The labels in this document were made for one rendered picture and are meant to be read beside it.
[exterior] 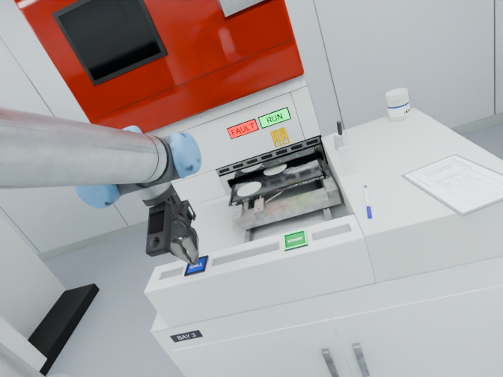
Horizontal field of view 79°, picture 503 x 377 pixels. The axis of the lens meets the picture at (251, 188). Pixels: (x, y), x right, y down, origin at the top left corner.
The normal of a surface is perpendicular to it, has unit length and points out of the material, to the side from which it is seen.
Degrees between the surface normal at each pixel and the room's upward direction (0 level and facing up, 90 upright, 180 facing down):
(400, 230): 90
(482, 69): 90
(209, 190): 90
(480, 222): 90
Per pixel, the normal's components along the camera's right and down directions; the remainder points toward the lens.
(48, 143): 0.94, -0.09
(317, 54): -0.05, 0.48
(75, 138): 0.90, -0.32
